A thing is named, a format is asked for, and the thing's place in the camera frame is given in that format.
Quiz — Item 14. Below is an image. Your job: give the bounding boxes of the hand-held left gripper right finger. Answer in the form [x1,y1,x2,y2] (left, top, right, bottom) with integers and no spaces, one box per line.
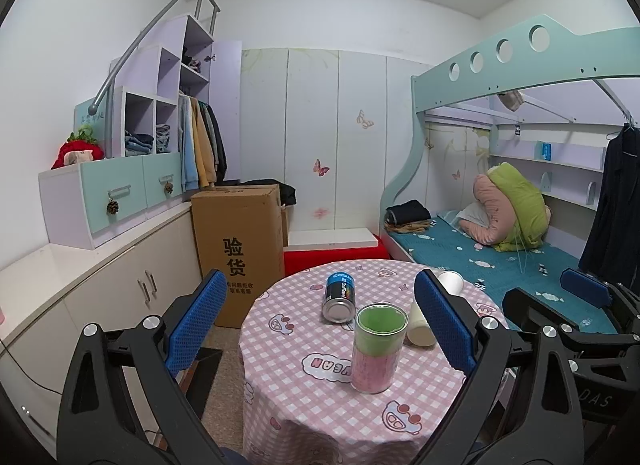
[413,268,585,465]

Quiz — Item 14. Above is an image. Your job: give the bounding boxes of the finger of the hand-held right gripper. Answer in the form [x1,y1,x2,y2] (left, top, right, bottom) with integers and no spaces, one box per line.
[501,287,623,346]
[559,268,640,328]

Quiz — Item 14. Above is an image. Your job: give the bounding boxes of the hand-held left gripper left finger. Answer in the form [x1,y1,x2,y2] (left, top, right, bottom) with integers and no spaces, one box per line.
[56,269,247,465]

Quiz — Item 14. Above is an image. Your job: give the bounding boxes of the white paper cup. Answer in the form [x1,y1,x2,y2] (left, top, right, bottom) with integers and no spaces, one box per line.
[436,270,465,296]
[404,297,440,347]

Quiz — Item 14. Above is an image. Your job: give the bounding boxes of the teal printed bed sheet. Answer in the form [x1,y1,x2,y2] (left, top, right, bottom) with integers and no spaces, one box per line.
[385,216,621,335]

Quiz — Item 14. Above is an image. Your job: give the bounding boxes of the clear jar green pink contents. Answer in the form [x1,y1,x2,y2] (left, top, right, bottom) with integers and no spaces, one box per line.
[350,302,408,394]

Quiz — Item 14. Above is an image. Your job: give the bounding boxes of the tall cardboard box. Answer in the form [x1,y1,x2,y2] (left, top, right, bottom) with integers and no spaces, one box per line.
[190,184,286,329]

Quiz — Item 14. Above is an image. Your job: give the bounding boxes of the dark navy hanging garment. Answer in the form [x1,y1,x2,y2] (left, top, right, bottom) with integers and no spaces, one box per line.
[578,124,640,274]

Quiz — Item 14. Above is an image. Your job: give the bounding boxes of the green and pink quilt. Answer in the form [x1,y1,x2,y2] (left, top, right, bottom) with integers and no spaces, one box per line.
[472,162,554,252]

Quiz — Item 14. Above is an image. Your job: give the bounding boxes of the white pillow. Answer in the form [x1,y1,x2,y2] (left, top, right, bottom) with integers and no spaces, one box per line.
[457,202,493,237]

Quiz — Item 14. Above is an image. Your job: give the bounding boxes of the low white cabinet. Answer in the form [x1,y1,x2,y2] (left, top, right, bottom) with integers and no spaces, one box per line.
[0,202,222,448]

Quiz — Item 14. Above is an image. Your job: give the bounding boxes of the blue and silver can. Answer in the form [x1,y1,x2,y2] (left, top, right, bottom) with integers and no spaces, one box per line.
[321,272,357,322]

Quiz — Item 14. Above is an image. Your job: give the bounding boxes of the pink checkered tablecloth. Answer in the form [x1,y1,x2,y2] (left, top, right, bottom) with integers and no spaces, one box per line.
[239,260,511,465]

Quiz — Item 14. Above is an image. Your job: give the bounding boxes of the folded dark clothes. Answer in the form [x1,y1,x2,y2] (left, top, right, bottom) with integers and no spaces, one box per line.
[384,200,432,235]

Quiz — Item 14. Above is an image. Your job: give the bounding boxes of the purple bed shelf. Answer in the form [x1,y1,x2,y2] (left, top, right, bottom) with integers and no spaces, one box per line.
[487,138,609,211]

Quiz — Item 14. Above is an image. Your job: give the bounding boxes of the red box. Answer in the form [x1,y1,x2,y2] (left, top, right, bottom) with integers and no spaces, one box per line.
[283,237,391,277]

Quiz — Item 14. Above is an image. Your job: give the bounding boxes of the white board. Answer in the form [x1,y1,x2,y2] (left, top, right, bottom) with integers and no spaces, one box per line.
[288,228,379,249]

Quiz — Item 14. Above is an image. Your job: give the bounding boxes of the teal drawer unit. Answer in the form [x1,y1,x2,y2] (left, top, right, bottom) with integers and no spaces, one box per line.
[39,151,184,250]

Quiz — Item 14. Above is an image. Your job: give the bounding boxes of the black clothing bundle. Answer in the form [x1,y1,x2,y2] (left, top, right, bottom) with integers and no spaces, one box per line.
[254,178,297,207]

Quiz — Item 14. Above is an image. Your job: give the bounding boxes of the light blue hanging shirt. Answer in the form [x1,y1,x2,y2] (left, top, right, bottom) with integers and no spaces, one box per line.
[177,92,200,192]

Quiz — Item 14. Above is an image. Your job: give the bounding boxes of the yellow hanging garment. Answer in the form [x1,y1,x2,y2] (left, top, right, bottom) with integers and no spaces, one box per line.
[192,99,217,188]

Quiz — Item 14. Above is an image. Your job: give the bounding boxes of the dark hanging jacket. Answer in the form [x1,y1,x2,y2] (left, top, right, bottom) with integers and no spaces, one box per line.
[206,102,228,182]

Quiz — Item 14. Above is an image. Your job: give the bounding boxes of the red strawberry plush toy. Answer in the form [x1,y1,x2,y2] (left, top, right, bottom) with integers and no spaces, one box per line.
[51,126,106,170]

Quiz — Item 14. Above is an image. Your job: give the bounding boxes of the white wardrobe with butterfly stickers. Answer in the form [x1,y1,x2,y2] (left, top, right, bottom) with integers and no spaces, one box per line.
[240,48,437,246]

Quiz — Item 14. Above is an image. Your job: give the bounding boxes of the purple stair cabinet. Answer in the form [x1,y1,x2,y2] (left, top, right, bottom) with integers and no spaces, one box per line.
[75,14,243,191]

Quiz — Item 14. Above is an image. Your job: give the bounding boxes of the grey metal handrail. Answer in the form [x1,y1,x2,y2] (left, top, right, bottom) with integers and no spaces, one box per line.
[89,0,221,117]

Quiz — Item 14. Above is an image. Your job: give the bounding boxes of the black cable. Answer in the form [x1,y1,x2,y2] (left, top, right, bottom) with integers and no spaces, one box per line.
[0,340,63,396]

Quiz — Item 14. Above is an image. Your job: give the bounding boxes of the teal bunk bed frame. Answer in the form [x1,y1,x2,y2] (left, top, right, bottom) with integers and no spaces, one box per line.
[378,12,640,336]

